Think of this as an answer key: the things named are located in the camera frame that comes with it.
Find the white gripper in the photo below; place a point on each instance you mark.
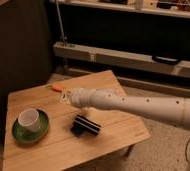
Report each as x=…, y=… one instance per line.
x=65, y=97

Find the grey metal rail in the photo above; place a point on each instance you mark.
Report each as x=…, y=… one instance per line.
x=120, y=59

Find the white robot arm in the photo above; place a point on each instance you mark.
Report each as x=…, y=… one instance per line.
x=168, y=110

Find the wooden table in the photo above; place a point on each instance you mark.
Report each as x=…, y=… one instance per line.
x=60, y=149

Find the metal pole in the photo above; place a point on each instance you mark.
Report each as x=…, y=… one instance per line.
x=63, y=37

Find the blue small object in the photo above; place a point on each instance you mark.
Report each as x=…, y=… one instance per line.
x=77, y=131

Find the orange carrot toy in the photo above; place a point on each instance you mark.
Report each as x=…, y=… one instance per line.
x=57, y=88

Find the green saucer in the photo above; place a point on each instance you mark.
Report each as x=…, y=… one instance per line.
x=23, y=136

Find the white cup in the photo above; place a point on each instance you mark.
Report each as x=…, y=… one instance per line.
x=29, y=119

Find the upper shelf with clutter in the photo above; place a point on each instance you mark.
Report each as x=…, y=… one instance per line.
x=171, y=8

